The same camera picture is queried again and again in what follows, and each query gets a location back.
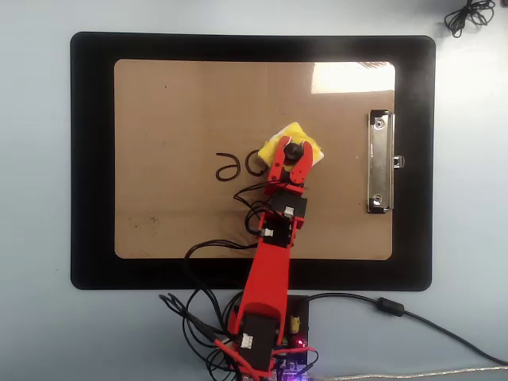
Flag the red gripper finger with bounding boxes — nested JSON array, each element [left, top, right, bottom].
[[288, 139, 315, 188], [263, 135, 294, 196]]

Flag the yellow sponge with black knob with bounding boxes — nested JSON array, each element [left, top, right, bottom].
[[257, 121, 325, 171]]

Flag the silver metal clipboard clip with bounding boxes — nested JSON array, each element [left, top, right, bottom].
[[365, 109, 406, 214]]

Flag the brown clipboard board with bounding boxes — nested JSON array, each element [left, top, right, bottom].
[[114, 59, 397, 262]]

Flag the black power cable with ferrite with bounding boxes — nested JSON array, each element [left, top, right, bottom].
[[306, 292, 508, 367]]

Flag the black robot base with electronics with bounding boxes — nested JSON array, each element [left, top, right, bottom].
[[233, 292, 311, 381]]

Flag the silver braided cable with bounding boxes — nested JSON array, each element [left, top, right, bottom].
[[311, 365, 508, 381]]

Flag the coiled thin black cable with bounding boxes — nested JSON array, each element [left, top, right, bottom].
[[444, 0, 497, 38]]

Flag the black rectangular desk mat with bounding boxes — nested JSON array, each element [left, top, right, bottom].
[[69, 31, 437, 291]]

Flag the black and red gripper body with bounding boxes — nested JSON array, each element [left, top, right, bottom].
[[263, 179, 310, 232]]

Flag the red wire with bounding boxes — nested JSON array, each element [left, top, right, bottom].
[[214, 337, 319, 379]]

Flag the black servo wires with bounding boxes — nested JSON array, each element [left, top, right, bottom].
[[158, 179, 281, 376]]

